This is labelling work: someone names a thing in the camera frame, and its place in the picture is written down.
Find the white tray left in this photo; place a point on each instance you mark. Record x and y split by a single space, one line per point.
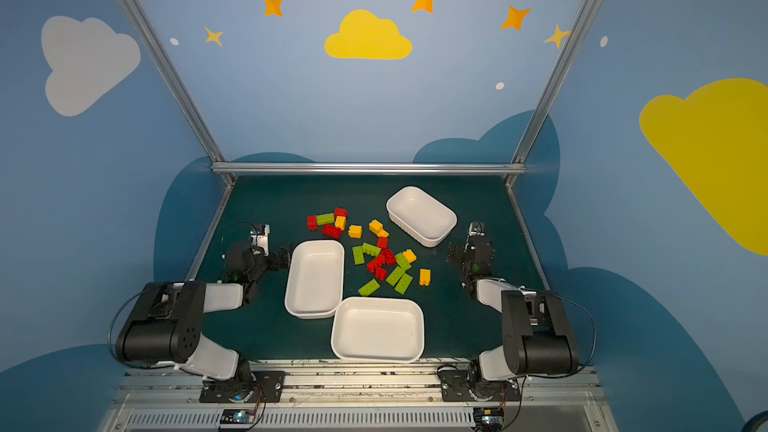
315 281

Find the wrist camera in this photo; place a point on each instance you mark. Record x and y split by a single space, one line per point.
476 228
259 235

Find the red square brick centre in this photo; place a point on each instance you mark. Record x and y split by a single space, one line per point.
389 257

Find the aluminium front rail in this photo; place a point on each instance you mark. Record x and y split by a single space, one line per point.
333 395

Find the green brick low left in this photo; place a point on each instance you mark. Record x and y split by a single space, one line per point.
369 288

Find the aluminium frame left post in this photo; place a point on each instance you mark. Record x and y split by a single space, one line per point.
140 21

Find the green brick low middle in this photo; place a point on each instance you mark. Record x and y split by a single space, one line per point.
395 276

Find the red small brick low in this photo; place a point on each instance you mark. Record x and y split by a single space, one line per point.
380 273

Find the white tray back right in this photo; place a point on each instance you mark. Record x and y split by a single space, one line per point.
421 216

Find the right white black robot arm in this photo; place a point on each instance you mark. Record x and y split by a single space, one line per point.
536 336

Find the green brick upturned left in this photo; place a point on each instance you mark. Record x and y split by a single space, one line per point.
358 255

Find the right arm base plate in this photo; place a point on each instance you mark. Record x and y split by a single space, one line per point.
464 385

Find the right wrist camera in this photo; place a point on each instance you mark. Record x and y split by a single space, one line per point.
476 228

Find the white tray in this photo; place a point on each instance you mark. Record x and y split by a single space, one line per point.
315 281
378 330
421 216

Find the green brick low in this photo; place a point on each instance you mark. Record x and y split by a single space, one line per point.
403 283
369 288
395 276

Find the yellow brick pair centre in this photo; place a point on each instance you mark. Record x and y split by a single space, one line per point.
377 229

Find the green brick low right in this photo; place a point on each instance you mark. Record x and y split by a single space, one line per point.
403 283

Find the red brick back top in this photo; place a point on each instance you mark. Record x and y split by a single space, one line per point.
340 212

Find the controller board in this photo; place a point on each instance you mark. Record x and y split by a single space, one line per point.
236 420
488 420

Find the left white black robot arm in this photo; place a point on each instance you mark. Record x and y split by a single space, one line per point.
165 325

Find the aluminium frame right post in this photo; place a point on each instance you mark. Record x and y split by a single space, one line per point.
583 20

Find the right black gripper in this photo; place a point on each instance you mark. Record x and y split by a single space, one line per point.
464 255

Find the right controller board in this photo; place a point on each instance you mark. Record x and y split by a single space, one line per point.
488 420

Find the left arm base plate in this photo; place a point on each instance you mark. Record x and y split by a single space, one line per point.
264 386

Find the aluminium frame post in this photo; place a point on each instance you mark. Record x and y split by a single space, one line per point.
583 20
140 21

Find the white tray front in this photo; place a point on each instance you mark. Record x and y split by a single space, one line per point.
378 330

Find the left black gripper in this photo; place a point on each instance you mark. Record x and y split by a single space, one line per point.
274 257

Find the left controller board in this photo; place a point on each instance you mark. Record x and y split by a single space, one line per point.
236 420

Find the red long brick centre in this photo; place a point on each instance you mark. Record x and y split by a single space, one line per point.
375 264

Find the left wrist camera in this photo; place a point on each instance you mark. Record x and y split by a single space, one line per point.
259 235

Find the green studded brick centre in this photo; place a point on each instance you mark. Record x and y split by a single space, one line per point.
402 262

